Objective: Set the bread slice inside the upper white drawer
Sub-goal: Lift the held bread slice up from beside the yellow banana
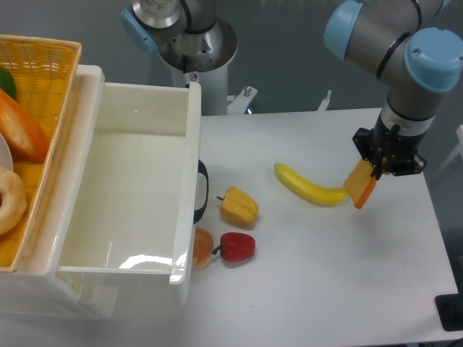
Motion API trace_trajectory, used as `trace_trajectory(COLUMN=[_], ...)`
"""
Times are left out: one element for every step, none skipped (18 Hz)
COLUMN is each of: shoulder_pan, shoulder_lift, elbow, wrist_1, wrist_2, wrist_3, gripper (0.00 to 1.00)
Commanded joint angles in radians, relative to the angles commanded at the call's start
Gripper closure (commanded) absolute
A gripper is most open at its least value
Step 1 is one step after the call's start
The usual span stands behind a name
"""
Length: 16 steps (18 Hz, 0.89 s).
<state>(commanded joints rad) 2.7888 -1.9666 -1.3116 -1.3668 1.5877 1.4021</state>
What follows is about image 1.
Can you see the orange bread slice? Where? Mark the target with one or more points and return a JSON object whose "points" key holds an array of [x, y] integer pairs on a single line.
{"points": [[360, 184]]}

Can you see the red bell pepper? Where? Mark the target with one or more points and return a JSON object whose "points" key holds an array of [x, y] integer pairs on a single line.
{"points": [[235, 247]]}

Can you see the white open upper drawer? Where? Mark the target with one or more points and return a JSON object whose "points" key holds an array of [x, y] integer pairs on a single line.
{"points": [[135, 205]]}

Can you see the orange bread loaf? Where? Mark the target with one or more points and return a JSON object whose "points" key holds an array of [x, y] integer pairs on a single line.
{"points": [[23, 134]]}

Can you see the white frame at right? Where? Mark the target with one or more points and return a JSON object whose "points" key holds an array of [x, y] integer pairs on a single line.
{"points": [[452, 160]]}

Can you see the beige bagel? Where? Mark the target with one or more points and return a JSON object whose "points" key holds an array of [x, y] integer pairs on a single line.
{"points": [[13, 200]]}

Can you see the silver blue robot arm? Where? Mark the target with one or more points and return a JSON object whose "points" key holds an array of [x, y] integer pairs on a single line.
{"points": [[419, 64]]}

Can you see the round bread bun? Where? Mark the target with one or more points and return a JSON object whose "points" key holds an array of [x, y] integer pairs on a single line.
{"points": [[202, 249]]}

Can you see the black device at edge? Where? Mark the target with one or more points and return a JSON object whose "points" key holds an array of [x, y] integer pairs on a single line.
{"points": [[449, 308]]}

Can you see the yellow bell pepper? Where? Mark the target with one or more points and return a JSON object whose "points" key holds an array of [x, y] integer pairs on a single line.
{"points": [[238, 207]]}

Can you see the white drawer cabinet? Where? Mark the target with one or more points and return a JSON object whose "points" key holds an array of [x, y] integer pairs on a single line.
{"points": [[36, 286]]}

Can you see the yellow woven basket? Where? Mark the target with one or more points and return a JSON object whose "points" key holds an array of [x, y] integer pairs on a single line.
{"points": [[43, 70]]}

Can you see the white plate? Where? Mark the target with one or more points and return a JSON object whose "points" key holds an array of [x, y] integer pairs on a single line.
{"points": [[5, 154]]}

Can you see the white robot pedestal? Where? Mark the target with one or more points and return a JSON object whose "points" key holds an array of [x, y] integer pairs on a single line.
{"points": [[205, 58]]}

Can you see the black drawer handle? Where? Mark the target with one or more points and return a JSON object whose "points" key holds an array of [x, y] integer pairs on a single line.
{"points": [[203, 188]]}

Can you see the green pepper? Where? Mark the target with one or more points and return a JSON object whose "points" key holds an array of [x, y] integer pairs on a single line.
{"points": [[7, 83]]}

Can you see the white bracket behind table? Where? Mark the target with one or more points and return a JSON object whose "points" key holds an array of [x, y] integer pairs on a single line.
{"points": [[324, 104]]}

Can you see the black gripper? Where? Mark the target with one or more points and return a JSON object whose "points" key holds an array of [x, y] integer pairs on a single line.
{"points": [[388, 151]]}

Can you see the yellow banana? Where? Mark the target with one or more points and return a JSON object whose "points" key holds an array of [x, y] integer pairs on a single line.
{"points": [[307, 190]]}

